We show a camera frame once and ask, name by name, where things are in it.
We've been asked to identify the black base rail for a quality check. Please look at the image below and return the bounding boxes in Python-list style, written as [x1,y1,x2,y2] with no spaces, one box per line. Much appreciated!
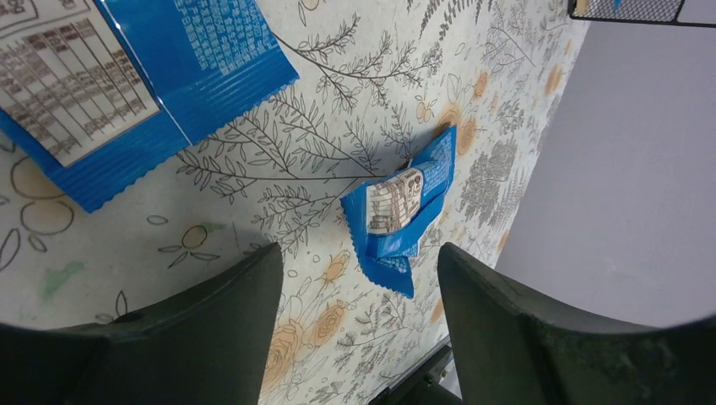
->
[368,344,463,405]

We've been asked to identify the blue candy bag long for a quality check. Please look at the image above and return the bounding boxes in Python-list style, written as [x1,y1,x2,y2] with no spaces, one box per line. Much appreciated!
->
[1,1,298,213]

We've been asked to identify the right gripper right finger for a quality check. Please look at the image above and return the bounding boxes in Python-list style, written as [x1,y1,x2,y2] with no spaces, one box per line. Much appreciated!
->
[437,243,715,404]

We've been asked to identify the wire and wood shelf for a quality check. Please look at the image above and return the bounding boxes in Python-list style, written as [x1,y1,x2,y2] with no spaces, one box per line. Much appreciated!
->
[567,0,716,29]

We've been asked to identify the floral table mat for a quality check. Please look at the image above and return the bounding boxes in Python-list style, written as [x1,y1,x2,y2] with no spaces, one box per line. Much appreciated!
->
[1,1,588,404]

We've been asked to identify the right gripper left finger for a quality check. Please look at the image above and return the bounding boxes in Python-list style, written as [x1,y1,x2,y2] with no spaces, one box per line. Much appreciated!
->
[1,243,283,404]

